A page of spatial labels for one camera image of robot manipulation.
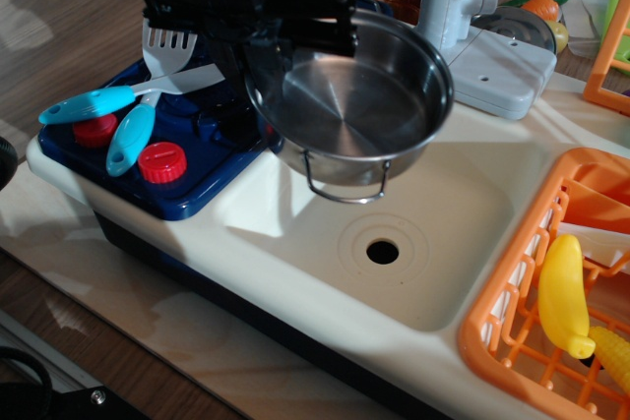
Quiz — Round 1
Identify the orange basket upper right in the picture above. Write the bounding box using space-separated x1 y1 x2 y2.
583 0 629 117

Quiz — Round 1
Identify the white toy knife blue handle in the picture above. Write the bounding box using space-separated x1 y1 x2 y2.
38 64 224 125

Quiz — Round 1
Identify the yellow toy banana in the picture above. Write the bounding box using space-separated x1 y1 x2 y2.
537 234 596 359

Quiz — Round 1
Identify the red stove knob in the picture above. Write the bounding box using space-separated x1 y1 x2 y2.
72 114 118 149
137 142 188 184

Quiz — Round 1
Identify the cream toy sink unit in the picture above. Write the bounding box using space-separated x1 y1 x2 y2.
27 75 629 419

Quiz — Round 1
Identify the red stove knob left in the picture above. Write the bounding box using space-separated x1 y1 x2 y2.
72 114 118 149

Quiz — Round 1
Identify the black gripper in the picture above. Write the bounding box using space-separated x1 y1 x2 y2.
144 0 357 118

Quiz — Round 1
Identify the white slotted spatula blue handle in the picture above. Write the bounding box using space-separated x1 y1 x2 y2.
105 20 198 177

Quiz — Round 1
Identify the dark blue toy stove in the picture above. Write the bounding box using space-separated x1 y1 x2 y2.
37 36 264 221

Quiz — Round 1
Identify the grey toy faucet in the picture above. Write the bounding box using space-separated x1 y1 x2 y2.
414 0 556 120

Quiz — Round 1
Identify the white plate in rack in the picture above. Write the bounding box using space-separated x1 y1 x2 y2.
557 222 629 268

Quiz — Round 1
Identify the stainless steel pan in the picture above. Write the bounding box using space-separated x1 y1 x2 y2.
257 9 454 204

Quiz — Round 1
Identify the yellow toy corn cob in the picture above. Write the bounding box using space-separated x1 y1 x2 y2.
589 326 629 394

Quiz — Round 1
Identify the yellow toy fruit piece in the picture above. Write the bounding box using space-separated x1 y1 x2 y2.
546 21 569 54

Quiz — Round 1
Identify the red stove knob right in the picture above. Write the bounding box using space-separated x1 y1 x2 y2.
137 142 188 184

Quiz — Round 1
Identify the steel pot lid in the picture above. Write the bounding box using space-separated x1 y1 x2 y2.
472 6 557 53

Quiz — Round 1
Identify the orange toy carrot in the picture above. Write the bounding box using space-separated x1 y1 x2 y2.
522 0 560 21

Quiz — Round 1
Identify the orange dish rack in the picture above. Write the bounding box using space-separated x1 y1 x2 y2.
459 148 629 419

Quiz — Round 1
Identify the black round object left edge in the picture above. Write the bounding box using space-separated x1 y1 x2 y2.
0 137 18 190

